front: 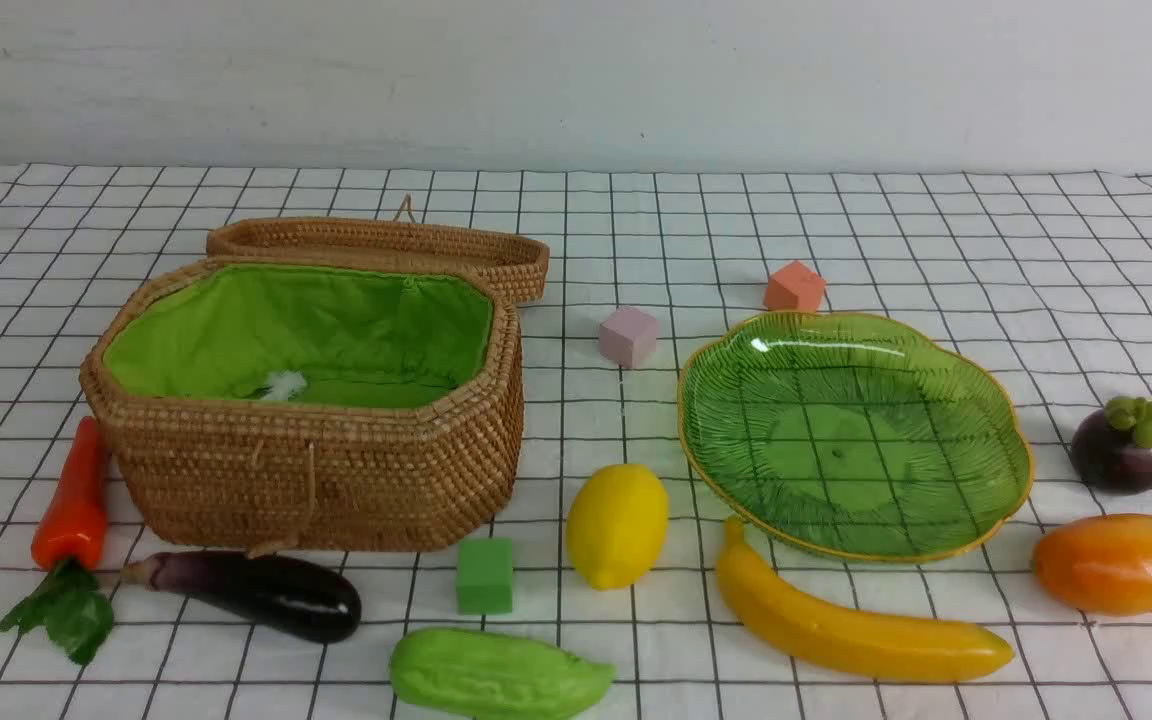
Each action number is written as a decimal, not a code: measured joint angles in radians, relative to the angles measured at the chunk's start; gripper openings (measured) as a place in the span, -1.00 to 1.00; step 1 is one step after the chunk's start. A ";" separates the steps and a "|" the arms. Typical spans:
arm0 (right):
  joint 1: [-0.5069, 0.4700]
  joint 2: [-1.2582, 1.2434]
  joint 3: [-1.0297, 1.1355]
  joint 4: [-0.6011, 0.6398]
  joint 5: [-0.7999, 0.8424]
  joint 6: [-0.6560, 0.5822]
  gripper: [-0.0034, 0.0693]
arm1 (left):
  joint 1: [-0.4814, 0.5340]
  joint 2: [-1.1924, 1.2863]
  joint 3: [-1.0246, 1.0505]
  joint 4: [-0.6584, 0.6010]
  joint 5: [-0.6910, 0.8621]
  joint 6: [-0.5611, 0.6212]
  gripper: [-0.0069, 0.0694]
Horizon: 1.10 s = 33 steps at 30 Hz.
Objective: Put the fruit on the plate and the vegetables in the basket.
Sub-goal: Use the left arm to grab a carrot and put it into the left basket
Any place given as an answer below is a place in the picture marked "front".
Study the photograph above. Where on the green foam cube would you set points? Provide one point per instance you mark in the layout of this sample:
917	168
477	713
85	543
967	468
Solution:
484	580

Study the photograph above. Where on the woven wicker basket lid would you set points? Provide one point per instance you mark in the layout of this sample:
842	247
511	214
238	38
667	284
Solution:
515	266

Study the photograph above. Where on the dark purple eggplant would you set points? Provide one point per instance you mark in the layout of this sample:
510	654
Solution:
293	596

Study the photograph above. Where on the yellow lemon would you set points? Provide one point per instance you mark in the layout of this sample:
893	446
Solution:
617	526

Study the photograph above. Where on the orange mango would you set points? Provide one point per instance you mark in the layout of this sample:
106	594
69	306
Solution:
1101	565

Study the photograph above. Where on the white checkered tablecloth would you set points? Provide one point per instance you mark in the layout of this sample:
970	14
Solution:
1045	281

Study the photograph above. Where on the purple mangosteen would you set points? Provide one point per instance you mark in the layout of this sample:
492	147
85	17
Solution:
1112	448

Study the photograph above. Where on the orange carrot with green leaves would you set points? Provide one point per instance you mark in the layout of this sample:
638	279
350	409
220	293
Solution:
69	603

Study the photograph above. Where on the green glass leaf plate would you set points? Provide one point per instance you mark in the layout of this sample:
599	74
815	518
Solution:
853	436

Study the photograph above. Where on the orange foam cube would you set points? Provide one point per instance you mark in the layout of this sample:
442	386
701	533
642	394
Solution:
794	287

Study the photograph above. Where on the yellow banana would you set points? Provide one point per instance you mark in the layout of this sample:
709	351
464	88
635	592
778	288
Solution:
886	647

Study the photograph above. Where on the woven wicker basket green lining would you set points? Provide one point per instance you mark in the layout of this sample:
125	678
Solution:
270	404

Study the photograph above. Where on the pink foam cube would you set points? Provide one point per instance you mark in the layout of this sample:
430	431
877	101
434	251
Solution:
628	337

